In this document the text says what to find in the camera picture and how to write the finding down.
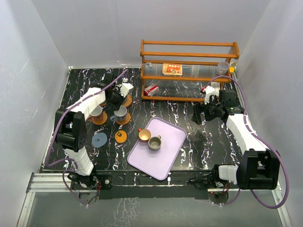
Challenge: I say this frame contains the clear plastic cup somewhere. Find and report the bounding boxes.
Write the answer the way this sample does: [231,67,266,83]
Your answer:
[216,61,230,75]

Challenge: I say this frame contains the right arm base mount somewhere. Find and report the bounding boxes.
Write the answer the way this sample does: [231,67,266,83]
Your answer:
[186,171,241,208]

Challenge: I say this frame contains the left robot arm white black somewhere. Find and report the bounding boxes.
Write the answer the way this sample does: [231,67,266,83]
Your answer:
[50,70,134,189]

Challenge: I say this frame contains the blue face coaster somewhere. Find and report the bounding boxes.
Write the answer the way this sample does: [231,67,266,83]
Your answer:
[91,132,107,148]

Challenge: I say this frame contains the small olive cup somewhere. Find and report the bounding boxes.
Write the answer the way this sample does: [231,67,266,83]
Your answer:
[148,135,162,151]

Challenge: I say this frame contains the pink mug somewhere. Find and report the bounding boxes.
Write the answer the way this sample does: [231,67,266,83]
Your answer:
[87,105,103,122]

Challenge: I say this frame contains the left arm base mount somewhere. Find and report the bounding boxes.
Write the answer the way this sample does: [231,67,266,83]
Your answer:
[62,169,112,208]

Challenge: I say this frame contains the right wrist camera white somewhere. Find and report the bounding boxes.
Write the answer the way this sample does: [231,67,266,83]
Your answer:
[201,86,219,105]

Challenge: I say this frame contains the small orange cup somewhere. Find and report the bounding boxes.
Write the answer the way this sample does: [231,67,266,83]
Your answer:
[138,129,151,142]

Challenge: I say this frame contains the wooden shelf rack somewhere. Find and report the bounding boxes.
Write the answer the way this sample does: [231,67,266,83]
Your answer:
[140,39,240,102]

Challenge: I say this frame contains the orange snack packet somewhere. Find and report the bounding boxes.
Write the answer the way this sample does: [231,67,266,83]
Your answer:
[162,63,183,76]

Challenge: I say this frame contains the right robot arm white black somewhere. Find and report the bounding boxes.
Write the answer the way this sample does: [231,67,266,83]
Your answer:
[192,86,280,190]

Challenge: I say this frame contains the orange face coaster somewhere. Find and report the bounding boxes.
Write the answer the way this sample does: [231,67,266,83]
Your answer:
[114,130,127,143]

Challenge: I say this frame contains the wooden coaster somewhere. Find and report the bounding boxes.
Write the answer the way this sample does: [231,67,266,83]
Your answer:
[116,112,131,125]
[92,112,107,125]

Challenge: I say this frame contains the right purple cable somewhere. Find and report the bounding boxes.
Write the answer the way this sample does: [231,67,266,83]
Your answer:
[203,75,290,209]

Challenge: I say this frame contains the white carton box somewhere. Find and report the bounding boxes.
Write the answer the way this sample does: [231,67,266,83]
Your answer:
[211,82,221,89]

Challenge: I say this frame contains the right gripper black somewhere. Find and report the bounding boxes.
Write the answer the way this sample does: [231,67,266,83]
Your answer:
[192,95,223,124]

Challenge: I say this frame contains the grey mug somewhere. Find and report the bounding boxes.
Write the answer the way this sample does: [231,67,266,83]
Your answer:
[110,105,127,122]

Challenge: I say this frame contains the red white can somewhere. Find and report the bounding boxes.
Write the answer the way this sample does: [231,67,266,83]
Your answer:
[144,84,159,96]

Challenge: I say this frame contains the lavender plastic tray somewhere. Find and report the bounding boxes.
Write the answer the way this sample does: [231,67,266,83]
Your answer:
[127,117,187,181]

